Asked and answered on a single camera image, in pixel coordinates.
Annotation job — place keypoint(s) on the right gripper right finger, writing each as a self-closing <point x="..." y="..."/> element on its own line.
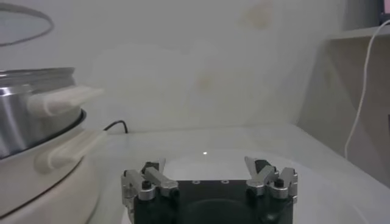
<point x="265" y="179"/>

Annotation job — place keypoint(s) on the steel steamer basket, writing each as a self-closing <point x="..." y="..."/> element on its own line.
<point x="30" y="103"/>

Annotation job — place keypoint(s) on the white round plate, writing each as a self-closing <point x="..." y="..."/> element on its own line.
<point x="320" y="188"/>

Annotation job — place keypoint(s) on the cream electric cooking pot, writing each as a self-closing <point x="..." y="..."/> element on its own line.
<point x="39" y="182"/>

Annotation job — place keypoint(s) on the glass pot lid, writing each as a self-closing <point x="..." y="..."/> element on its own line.
<point x="33" y="33"/>

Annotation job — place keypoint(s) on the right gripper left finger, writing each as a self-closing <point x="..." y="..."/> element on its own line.
<point x="152" y="181"/>

